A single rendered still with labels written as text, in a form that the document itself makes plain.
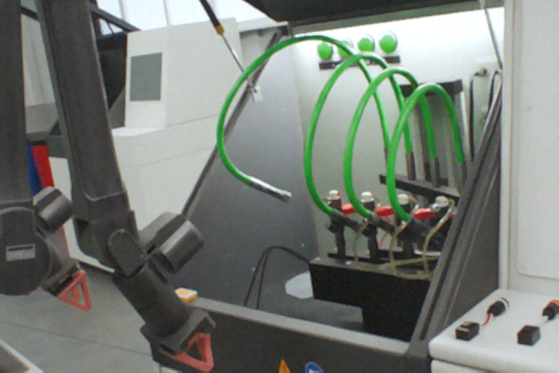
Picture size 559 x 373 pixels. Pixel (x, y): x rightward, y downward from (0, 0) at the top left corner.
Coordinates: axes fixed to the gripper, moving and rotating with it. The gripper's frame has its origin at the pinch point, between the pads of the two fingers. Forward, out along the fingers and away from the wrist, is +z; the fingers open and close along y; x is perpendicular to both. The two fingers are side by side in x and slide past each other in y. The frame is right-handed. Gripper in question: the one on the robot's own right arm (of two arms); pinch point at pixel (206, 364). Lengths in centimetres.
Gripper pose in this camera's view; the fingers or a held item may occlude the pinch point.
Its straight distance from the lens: 107.0
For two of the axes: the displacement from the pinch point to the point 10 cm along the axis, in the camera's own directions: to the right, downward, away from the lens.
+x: -6.3, 6.4, -4.4
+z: 4.7, 7.7, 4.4
